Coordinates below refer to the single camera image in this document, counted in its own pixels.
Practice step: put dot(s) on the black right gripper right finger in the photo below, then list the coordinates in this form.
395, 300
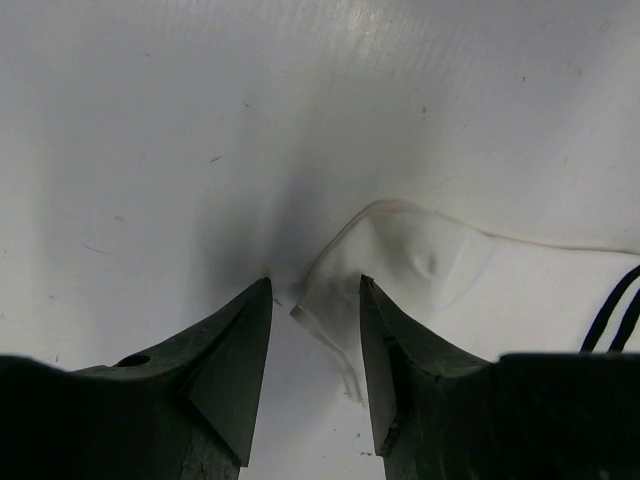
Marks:
439, 412

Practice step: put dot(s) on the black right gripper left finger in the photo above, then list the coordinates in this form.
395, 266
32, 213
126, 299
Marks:
185, 408

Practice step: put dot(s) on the white sock with black stripes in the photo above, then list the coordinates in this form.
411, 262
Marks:
486, 294

